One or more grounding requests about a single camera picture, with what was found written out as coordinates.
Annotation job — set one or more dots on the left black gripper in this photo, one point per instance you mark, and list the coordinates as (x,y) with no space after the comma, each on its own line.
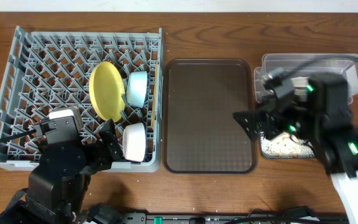
(105,149)

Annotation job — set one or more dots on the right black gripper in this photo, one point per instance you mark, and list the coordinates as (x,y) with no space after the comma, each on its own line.
(270,114)

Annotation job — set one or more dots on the pink white bowl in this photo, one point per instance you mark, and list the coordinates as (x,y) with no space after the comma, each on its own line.
(134,142)

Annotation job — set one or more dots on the rice and nut scraps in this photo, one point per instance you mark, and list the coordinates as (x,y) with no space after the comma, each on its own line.
(287,146)

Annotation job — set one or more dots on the yellow round plate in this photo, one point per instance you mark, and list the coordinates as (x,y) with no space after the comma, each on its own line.
(106,88)

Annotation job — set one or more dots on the light blue bowl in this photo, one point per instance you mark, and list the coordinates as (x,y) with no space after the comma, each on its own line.
(137,88)

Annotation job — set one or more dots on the wooden chopstick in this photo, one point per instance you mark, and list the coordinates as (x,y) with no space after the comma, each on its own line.
(154,96)

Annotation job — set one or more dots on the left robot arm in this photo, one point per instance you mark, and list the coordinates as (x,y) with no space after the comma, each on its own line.
(57,186)

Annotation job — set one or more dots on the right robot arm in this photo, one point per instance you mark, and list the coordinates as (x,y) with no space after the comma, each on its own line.
(324,119)

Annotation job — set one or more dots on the clear plastic waste bin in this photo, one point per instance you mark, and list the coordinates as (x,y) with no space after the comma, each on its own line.
(345,67)

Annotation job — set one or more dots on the dark brown serving tray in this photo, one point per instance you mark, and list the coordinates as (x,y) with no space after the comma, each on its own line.
(200,134)

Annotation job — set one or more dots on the grey plastic dish rack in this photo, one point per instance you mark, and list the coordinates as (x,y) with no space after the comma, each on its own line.
(46,71)

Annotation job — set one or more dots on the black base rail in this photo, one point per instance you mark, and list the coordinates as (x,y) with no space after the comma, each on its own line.
(142,218)

